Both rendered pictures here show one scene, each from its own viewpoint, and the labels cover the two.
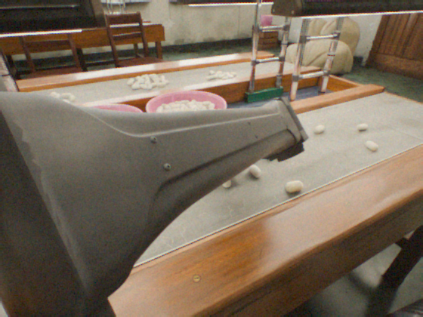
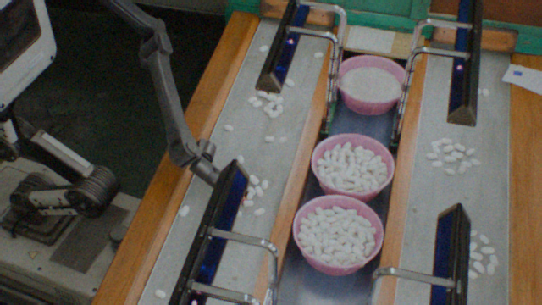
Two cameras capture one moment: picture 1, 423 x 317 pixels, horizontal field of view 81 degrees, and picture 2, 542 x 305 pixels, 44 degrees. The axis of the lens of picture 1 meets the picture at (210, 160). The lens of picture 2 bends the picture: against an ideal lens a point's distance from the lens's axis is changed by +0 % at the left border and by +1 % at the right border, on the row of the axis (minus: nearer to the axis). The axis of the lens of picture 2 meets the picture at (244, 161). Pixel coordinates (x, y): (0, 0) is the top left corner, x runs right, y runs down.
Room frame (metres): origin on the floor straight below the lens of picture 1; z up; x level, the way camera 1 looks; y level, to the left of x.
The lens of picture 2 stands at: (1.41, -0.99, 2.36)
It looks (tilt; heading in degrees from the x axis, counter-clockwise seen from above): 47 degrees down; 133
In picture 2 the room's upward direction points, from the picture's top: straight up
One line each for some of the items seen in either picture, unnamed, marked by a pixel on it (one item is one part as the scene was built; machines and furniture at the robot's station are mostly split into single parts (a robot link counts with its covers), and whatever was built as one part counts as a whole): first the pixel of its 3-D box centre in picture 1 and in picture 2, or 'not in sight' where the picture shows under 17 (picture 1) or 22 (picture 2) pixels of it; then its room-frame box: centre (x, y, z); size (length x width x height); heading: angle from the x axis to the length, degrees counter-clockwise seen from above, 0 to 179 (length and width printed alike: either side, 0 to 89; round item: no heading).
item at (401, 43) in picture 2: not in sight; (379, 41); (0.35, 0.91, 0.77); 0.33 x 0.15 x 0.01; 28
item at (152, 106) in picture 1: (187, 117); (336, 238); (0.79, 0.08, 0.72); 0.27 x 0.27 x 0.10
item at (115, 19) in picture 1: (141, 63); not in sight; (2.71, 0.72, 0.45); 0.44 x 0.43 x 0.91; 139
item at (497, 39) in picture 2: not in sight; (474, 36); (0.63, 1.12, 0.83); 0.30 x 0.06 x 0.07; 28
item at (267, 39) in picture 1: (265, 32); not in sight; (6.13, -1.20, 0.32); 0.42 x 0.42 x 0.64; 29
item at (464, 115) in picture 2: not in sight; (468, 49); (0.78, 0.70, 1.08); 0.62 x 0.08 x 0.07; 118
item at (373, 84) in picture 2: not in sight; (369, 90); (0.45, 0.72, 0.71); 0.22 x 0.22 x 0.06
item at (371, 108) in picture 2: not in sight; (369, 87); (0.45, 0.72, 0.72); 0.27 x 0.27 x 0.10
